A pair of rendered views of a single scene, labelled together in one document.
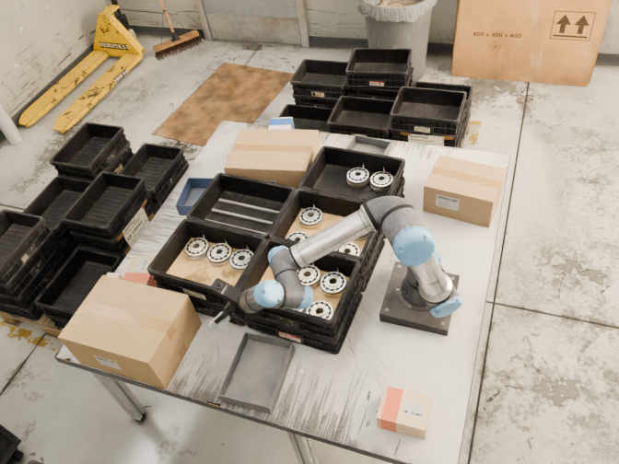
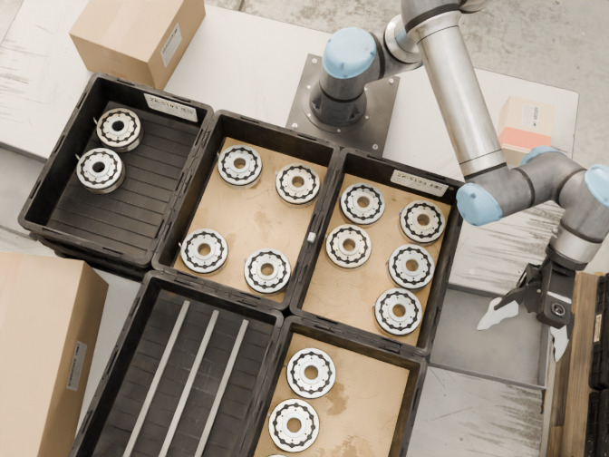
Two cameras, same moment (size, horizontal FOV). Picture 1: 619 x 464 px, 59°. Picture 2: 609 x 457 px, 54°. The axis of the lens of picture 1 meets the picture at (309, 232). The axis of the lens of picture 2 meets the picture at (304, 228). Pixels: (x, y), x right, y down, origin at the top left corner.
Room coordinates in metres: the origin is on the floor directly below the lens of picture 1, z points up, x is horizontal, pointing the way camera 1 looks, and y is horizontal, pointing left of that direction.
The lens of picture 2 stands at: (1.57, 0.41, 2.13)
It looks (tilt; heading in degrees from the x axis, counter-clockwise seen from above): 70 degrees down; 251
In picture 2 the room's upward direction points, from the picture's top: 7 degrees clockwise
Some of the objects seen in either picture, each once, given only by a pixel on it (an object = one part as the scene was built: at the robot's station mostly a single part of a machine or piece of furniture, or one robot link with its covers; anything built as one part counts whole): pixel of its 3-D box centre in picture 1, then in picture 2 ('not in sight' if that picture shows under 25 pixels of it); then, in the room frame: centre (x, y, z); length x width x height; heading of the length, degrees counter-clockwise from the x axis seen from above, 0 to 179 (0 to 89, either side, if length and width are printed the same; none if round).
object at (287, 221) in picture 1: (328, 231); (250, 214); (1.53, -0.08, 0.87); 0.40 x 0.30 x 0.11; 59
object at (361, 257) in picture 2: (307, 274); (348, 246); (1.33, 0.04, 0.86); 0.10 x 0.10 x 0.01
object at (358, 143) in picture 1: (363, 157); (3, 185); (2.11, -0.34, 0.73); 0.27 x 0.20 x 0.05; 147
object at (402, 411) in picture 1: (404, 411); (523, 132); (0.77, -0.20, 0.74); 0.16 x 0.12 x 0.07; 64
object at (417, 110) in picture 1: (426, 133); not in sight; (2.64, -0.83, 0.37); 0.40 x 0.30 x 0.45; 63
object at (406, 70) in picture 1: (379, 89); not in sight; (3.19, -0.65, 0.37); 0.42 x 0.34 x 0.46; 63
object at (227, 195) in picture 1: (244, 212); (185, 388); (1.73, 0.27, 0.87); 0.40 x 0.30 x 0.11; 59
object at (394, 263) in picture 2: not in sight; (411, 266); (1.21, 0.11, 0.86); 0.10 x 0.10 x 0.01
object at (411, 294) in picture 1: (421, 283); (340, 92); (1.24, -0.39, 0.80); 0.15 x 0.15 x 0.10
